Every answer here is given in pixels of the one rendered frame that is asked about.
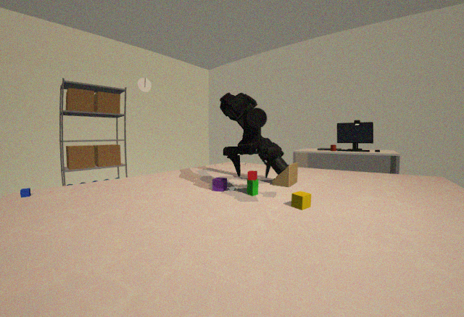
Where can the red block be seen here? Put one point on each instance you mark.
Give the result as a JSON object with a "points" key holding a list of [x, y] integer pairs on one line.
{"points": [[252, 175]]}

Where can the small blue block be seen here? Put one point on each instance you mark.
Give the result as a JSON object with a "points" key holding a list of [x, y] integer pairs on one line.
{"points": [[25, 192]]}

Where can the green block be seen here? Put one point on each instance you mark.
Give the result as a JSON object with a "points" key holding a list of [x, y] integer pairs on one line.
{"points": [[251, 191], [252, 183]]}

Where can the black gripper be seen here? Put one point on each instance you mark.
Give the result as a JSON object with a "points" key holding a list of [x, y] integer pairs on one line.
{"points": [[232, 153]]}

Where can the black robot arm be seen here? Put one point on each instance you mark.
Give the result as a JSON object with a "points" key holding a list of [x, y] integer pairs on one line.
{"points": [[241, 108]]}

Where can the purple block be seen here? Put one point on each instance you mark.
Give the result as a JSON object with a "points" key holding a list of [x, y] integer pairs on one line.
{"points": [[219, 184]]}

